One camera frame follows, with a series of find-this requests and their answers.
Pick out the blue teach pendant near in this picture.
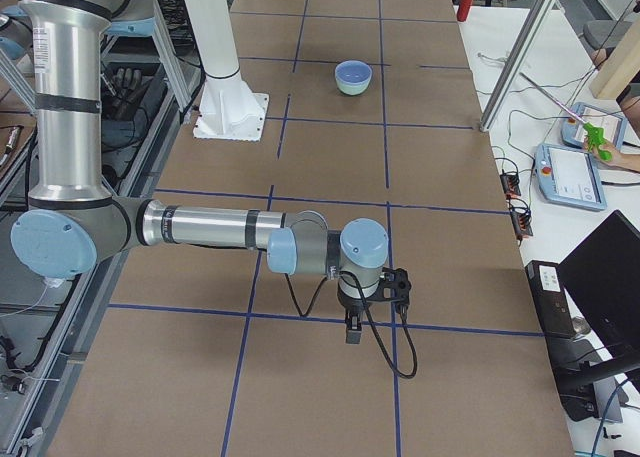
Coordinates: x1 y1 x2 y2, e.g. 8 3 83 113
534 143 607 211

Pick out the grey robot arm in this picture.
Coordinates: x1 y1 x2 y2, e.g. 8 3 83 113
11 0 411 343

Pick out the person's hand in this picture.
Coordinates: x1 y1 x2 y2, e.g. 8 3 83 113
600 144 640 173

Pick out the green bowl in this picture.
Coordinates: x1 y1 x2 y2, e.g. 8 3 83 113
335 70 372 96

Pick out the blue teach pendant far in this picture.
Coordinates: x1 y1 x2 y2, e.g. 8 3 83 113
561 102 628 149

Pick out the green handled grabber tool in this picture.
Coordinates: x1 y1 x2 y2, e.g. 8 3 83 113
519 71 612 162

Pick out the black plug cluster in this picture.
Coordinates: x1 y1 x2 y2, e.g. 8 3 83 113
507 197 533 242
496 157 521 198

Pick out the blue teach pendant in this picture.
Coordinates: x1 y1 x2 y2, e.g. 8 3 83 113
561 102 628 149
534 143 607 211

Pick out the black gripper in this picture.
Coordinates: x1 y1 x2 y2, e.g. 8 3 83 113
338 267 411 345

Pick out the blue bowl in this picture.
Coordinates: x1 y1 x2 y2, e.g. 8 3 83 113
334 60 373 85

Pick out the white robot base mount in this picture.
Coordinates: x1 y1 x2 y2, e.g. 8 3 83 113
184 0 269 142

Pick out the black plug cluster right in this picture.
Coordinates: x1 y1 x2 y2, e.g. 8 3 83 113
507 197 533 242

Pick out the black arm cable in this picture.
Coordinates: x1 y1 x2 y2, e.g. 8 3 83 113
284 271 419 379

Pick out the aluminium frame post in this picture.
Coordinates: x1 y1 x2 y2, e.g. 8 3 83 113
479 0 556 132

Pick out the black plug cluster left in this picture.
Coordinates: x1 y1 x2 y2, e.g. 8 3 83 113
496 157 521 198

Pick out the black computer monitor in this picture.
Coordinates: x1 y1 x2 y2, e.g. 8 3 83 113
558 210 640 357

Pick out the black desktop box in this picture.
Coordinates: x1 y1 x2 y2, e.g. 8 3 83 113
525 260 576 339

